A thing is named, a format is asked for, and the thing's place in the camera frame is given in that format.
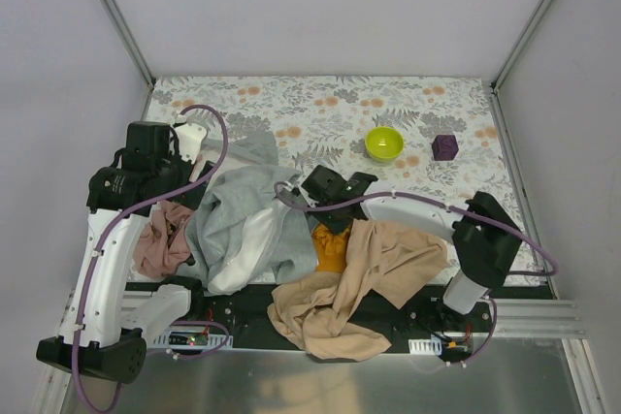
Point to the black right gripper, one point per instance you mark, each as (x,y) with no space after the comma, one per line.
(350,207)

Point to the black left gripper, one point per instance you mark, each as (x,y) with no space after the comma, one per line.
(195,183)

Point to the orange cloth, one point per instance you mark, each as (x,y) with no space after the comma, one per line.
(330,248)

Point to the pink cloth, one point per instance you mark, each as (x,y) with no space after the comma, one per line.
(162,246)

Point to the grey sweatshirt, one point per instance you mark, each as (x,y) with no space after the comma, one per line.
(241,232)

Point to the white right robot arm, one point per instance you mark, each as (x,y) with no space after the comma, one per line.
(485,238)

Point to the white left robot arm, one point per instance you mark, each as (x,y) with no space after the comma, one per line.
(95,339)

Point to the beige cloth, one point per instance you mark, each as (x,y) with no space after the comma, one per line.
(390,259)

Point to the green bowl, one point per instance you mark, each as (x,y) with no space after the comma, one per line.
(384,144)

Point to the floral tablecloth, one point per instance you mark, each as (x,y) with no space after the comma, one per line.
(324,121)

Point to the purple cube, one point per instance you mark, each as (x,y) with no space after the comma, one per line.
(445,147)

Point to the left controller board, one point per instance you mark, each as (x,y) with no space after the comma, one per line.
(184,340)

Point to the controller board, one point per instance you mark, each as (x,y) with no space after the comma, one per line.
(184,340)
(434,346)

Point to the right controller board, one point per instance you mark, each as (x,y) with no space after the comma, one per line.
(434,346)

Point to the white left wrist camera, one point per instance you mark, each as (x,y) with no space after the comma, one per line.
(190,136)

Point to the left aluminium frame post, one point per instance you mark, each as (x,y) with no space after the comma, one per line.
(128,40)

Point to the aluminium frame post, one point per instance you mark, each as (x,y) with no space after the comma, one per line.
(525,37)
(128,40)

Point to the right aluminium frame post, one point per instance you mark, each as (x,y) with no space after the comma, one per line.
(525,37)

